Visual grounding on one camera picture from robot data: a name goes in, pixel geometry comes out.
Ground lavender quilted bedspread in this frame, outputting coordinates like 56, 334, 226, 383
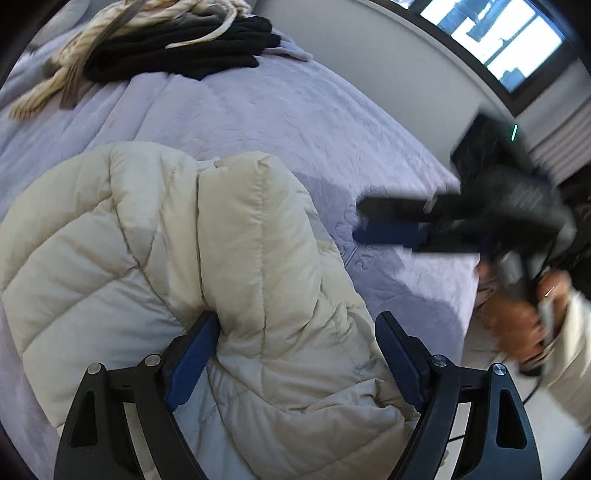
0, 0, 482, 480

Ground dark framed window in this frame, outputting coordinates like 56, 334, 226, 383
402, 0, 578, 95

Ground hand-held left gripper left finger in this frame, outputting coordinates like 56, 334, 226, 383
54, 311, 221, 480

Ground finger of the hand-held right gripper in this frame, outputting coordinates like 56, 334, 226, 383
352, 219, 432, 250
358, 195, 446, 221

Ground black folded garment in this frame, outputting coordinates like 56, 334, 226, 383
82, 16, 282, 84

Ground beige braided knit scarf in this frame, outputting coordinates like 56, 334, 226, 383
9, 0, 252, 121

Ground person's right hand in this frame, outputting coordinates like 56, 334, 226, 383
477, 258, 573, 372

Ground grey pleated curtain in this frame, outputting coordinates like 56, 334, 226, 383
529, 104, 591, 185

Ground cream white puffer jacket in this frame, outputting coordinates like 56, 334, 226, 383
0, 142, 421, 480

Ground person's right forearm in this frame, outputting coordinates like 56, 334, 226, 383
538, 281, 591, 418

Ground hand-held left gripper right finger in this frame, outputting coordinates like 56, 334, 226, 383
375, 311, 543, 480

